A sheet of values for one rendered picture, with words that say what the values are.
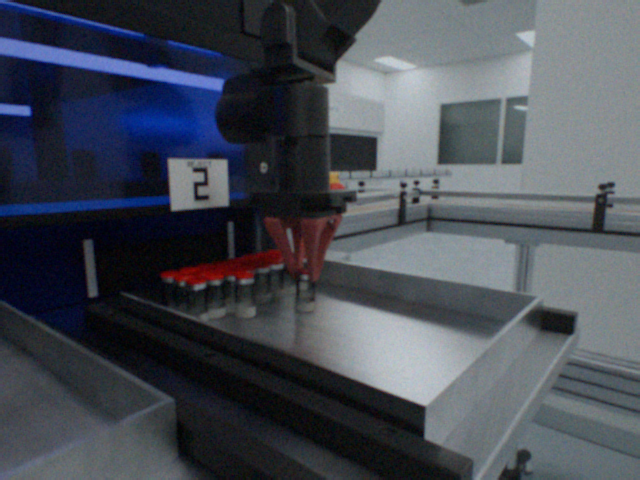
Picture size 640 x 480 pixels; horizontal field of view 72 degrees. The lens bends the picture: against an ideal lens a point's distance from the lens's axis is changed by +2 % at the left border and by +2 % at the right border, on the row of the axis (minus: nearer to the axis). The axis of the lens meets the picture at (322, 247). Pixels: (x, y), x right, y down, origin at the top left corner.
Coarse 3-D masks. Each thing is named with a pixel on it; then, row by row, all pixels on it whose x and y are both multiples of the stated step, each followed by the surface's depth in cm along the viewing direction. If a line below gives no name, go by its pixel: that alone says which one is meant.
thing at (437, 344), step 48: (336, 288) 58; (384, 288) 55; (432, 288) 51; (480, 288) 47; (192, 336) 37; (240, 336) 33; (288, 336) 42; (336, 336) 42; (384, 336) 42; (432, 336) 42; (480, 336) 42; (528, 336) 40; (336, 384) 28; (384, 384) 33; (432, 384) 33; (480, 384) 31; (432, 432) 25
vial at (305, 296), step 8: (304, 280) 48; (296, 288) 48; (304, 288) 48; (312, 288) 48; (296, 296) 49; (304, 296) 48; (312, 296) 48; (296, 304) 49; (304, 304) 48; (312, 304) 48
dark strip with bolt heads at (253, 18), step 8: (248, 0) 58; (256, 0) 59; (264, 0) 60; (248, 8) 58; (256, 8) 59; (264, 8) 60; (248, 16) 58; (256, 16) 59; (248, 24) 58; (256, 24) 59; (248, 32) 58; (256, 32) 59; (264, 168) 62
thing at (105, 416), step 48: (0, 336) 42; (48, 336) 34; (0, 384) 33; (48, 384) 33; (96, 384) 30; (144, 384) 26; (0, 432) 27; (48, 432) 27; (96, 432) 21; (144, 432) 23
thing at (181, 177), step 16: (176, 160) 51; (192, 160) 53; (208, 160) 55; (224, 160) 57; (176, 176) 52; (192, 176) 53; (208, 176) 55; (224, 176) 57; (176, 192) 52; (192, 192) 54; (208, 192) 55; (224, 192) 57; (176, 208) 52; (192, 208) 54
